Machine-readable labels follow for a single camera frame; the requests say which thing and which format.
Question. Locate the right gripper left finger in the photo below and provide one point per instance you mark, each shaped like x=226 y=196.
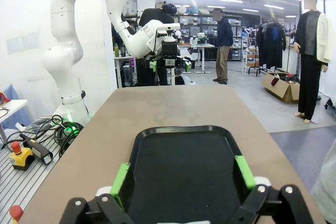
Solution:
x=119 y=184

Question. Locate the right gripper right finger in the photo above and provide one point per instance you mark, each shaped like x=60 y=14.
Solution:
x=246 y=174

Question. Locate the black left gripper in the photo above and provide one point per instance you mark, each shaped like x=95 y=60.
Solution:
x=170 y=51

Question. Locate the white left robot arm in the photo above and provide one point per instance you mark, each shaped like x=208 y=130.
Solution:
x=65 y=58

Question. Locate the white standing desk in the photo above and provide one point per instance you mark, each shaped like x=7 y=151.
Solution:
x=199 y=46

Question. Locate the desk with computer gear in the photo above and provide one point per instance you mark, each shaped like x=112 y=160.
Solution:
x=124 y=72

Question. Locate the storage shelving with bins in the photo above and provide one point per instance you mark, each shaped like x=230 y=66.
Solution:
x=194 y=20

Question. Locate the person in black clothes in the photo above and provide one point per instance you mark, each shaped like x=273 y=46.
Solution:
x=152 y=14

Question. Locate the green bottle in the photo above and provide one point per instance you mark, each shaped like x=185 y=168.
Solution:
x=117 y=51

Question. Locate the black plastic serving tray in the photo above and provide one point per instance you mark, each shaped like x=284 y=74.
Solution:
x=183 y=169

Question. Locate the person with khaki trousers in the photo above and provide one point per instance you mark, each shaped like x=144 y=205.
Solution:
x=224 y=32

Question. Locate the person in grey sweater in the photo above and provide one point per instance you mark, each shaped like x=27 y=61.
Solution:
x=328 y=187

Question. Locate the black handheld controller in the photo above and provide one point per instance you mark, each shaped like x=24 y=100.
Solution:
x=39 y=151

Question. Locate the large open cardboard box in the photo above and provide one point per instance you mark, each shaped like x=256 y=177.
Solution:
x=278 y=90

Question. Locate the yellow emergency stop box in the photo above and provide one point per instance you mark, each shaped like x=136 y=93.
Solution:
x=22 y=157

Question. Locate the rack of dark clothes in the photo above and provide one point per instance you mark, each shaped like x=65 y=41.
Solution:
x=270 y=43

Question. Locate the grey ribbed aluminium base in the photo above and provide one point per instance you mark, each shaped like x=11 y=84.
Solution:
x=15 y=184

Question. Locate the red mushroom button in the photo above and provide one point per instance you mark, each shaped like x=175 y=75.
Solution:
x=16 y=212

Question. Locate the small white table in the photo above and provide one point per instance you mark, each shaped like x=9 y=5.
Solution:
x=13 y=104

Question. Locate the blue cloth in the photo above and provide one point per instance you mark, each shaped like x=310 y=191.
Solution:
x=15 y=93

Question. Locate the mannequin with cream jacket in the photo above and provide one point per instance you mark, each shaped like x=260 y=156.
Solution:
x=309 y=51

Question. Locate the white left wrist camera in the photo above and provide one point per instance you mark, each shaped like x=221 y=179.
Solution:
x=169 y=27

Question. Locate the white wall paper sheet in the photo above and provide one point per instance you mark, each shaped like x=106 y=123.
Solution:
x=15 y=45
x=31 y=41

